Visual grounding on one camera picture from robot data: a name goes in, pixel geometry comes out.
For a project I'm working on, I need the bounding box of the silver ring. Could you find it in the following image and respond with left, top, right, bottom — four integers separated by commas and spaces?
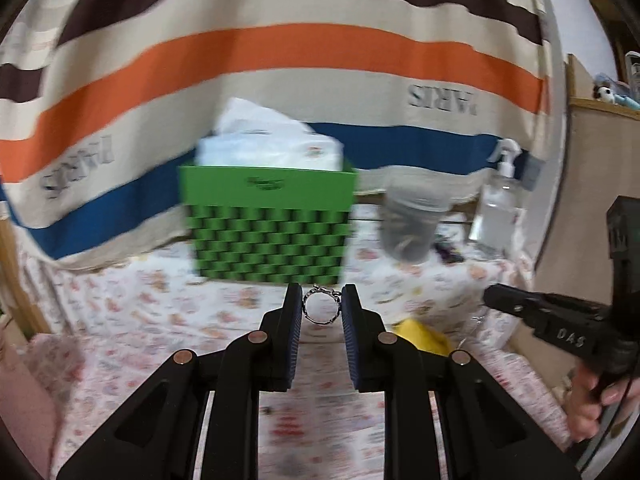
301, 284, 343, 324

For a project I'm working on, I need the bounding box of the clear spray bottle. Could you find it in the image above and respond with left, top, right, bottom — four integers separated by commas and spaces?
470, 138, 523, 258

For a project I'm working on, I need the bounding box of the green checkered box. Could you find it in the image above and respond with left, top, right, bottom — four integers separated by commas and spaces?
179, 164, 358, 286

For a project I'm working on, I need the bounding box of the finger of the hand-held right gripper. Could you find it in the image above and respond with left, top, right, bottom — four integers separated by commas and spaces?
482, 283, 538, 328

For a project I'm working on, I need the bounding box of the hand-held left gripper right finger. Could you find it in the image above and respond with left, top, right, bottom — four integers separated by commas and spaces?
341, 284, 583, 480

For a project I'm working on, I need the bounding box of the dark pen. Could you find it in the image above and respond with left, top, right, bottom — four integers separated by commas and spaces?
434, 239, 464, 264

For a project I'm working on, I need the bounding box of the red print patchwork cloth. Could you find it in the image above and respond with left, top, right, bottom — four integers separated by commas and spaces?
30, 332, 571, 480

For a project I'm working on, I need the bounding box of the wooden bed frame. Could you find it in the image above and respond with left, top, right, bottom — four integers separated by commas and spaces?
0, 215, 41, 336

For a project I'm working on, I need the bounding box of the small toy figure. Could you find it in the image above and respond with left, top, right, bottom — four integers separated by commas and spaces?
592, 74, 640, 108

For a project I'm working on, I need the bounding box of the clear plastic cup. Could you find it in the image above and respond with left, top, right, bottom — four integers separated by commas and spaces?
379, 182, 451, 263

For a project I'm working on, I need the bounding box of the striped blanket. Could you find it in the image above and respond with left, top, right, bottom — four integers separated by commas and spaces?
0, 0, 551, 263

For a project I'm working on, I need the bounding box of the pink bag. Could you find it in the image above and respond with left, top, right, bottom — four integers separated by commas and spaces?
0, 335, 66, 480

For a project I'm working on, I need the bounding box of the bear print cloth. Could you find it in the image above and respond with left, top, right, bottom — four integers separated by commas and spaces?
20, 245, 533, 341

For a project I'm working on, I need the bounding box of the person's right hand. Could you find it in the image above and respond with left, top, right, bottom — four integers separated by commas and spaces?
569, 360, 640, 443

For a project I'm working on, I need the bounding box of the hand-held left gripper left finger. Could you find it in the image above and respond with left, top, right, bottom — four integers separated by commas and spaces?
56, 282, 304, 480

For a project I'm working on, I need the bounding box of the brown cardboard panel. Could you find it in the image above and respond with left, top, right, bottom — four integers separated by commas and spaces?
510, 52, 640, 406

